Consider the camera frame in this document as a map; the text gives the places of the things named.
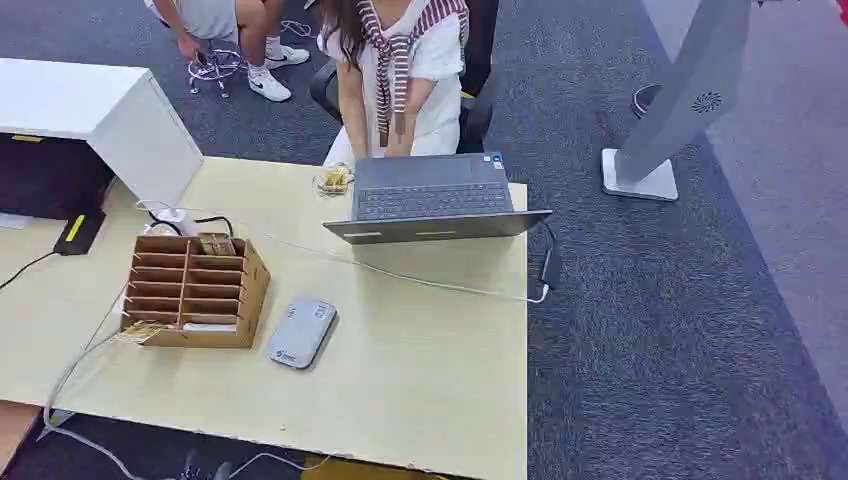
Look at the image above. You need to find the grey stand with white base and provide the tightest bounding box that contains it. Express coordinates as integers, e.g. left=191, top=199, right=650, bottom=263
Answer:
left=600, top=0, right=753, bottom=203

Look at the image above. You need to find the white cabinet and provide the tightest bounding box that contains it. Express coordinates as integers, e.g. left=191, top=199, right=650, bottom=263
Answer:
left=0, top=57, right=205, bottom=211

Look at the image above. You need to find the brown card in box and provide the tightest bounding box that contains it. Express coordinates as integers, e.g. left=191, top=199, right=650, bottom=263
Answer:
left=197, top=232, right=238, bottom=258

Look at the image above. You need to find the black box with yellow label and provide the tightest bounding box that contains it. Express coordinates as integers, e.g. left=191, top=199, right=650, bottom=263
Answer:
left=52, top=209, right=108, bottom=258

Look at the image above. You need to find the black laptop charger cable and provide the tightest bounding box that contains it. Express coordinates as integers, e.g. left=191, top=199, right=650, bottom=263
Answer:
left=532, top=219, right=563, bottom=303

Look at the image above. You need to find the white cable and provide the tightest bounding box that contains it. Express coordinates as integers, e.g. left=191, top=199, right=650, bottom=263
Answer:
left=135, top=199, right=551, bottom=306

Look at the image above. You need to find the black power cable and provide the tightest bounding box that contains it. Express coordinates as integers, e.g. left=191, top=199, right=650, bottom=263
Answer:
left=0, top=250, right=60, bottom=293

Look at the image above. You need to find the grey cable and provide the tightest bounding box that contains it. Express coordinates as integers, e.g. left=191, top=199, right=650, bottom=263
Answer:
left=36, top=291, right=331, bottom=480

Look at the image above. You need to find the white power adapter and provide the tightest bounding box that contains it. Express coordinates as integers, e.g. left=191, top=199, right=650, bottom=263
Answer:
left=153, top=207, right=199, bottom=236

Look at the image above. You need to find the clear bag of gold items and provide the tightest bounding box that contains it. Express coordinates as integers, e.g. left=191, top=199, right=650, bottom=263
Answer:
left=312, top=162, right=356, bottom=199

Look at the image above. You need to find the grey card reader device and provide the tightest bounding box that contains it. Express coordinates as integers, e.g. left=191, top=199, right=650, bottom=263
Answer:
left=266, top=297, right=339, bottom=371

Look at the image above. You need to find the seated person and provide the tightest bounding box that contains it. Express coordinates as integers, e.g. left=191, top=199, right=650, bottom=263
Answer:
left=316, top=0, right=471, bottom=168

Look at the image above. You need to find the wooden card box with slots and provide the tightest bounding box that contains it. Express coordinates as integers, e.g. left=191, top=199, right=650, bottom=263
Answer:
left=119, top=233, right=272, bottom=350

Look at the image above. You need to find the crouching person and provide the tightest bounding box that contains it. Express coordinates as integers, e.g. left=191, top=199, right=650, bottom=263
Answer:
left=143, top=0, right=312, bottom=104

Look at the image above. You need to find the grey open laptop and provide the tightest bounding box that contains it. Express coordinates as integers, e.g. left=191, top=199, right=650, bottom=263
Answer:
left=322, top=152, right=554, bottom=246

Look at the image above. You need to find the chrome stool base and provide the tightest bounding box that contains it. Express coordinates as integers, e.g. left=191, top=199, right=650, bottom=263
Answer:
left=187, top=47, right=246, bottom=100

